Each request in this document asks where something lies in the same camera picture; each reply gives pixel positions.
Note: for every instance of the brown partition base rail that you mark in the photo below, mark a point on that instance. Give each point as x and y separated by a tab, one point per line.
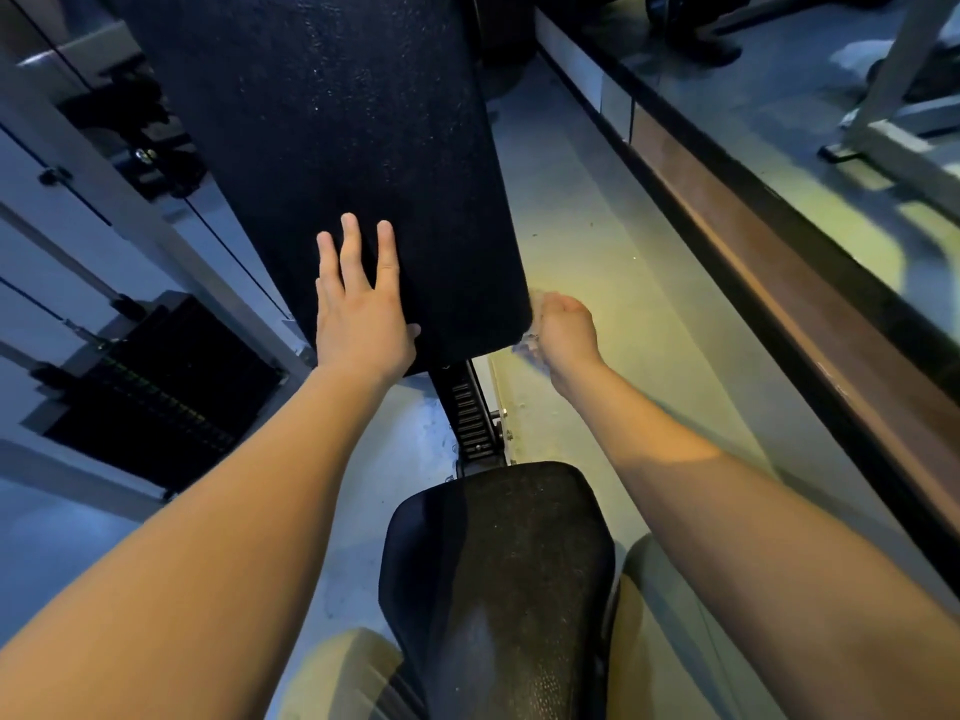
787	292

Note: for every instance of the black padded backrest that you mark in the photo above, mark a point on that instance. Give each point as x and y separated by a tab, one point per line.
337	142

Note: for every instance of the black seated gym machine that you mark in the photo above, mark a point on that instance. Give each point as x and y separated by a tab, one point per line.
142	119

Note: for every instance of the person's right forearm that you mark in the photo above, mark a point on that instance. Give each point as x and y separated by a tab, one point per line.
772	547

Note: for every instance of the beige cleaning cloth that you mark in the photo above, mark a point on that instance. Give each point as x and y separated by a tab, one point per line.
526	346

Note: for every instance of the person's right hand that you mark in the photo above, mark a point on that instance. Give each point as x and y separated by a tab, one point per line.
566	337

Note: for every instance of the person's left hand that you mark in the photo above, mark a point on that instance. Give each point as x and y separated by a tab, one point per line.
360	322

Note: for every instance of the black padded seat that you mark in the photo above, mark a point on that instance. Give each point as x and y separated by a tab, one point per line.
502	592

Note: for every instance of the person's left forearm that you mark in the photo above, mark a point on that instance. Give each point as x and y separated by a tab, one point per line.
172	569

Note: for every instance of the green white small packet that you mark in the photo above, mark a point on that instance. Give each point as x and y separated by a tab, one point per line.
847	118

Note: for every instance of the chrome guide rod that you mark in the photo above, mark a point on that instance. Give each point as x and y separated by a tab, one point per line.
34	367
67	262

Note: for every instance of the black weight plate stack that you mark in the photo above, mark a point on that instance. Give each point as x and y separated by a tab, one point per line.
195	389

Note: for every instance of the black notched adjustment post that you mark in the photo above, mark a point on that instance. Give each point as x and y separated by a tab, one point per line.
472	419

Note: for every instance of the white cloth bundle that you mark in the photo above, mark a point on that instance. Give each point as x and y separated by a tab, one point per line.
855	56

